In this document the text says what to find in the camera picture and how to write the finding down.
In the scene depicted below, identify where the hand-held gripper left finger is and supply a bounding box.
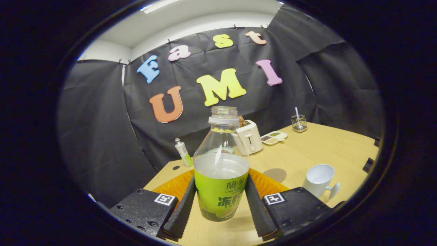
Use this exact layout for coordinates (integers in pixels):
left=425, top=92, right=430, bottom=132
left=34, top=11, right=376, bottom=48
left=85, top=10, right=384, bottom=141
left=109, top=169, right=197, bottom=240

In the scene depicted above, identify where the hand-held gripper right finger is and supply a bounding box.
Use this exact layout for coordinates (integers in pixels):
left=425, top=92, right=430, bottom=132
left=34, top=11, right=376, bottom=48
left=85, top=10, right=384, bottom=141
left=244, top=168, right=333, bottom=240

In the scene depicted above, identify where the brown round coaster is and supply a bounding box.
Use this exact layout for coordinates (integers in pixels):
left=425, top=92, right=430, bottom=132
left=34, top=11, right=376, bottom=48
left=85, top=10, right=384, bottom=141
left=262, top=168, right=287, bottom=183

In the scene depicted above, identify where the green label juice bottle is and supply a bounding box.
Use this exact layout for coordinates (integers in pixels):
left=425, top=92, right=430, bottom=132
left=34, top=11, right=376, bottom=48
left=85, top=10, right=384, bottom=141
left=193, top=106, right=250, bottom=222

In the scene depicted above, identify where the white cup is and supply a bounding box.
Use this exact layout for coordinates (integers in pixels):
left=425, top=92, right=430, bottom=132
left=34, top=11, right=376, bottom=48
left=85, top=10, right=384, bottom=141
left=302, top=164, right=341, bottom=200

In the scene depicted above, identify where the slim white green bottle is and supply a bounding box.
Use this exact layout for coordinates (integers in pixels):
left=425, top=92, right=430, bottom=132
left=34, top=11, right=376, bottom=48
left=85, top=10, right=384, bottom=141
left=175, top=138, right=194, bottom=167

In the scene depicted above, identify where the white divided condiment dish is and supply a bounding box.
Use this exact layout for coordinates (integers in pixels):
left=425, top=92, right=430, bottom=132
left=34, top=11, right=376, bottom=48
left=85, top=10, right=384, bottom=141
left=260, top=131, right=288, bottom=146

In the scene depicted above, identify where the white toaster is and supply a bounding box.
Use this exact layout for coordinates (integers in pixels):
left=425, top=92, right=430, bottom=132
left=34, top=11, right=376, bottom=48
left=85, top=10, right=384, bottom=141
left=236, top=120, right=264, bottom=155

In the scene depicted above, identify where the wooden table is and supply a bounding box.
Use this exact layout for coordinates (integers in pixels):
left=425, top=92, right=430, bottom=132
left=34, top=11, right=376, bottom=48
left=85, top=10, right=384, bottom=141
left=143, top=122, right=380, bottom=246

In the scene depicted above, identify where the clear glass holder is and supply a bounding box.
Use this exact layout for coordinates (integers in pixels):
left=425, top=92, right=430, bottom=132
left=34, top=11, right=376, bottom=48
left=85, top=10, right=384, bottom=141
left=291, top=114, right=308, bottom=133

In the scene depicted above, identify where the black backdrop cloth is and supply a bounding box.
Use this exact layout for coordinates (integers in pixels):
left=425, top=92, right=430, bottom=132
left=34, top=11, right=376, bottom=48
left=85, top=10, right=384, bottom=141
left=57, top=3, right=385, bottom=209

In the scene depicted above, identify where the long ceiling light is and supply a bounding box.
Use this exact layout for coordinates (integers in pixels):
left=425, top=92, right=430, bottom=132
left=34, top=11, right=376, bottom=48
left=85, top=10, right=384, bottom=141
left=140, top=0, right=180, bottom=14

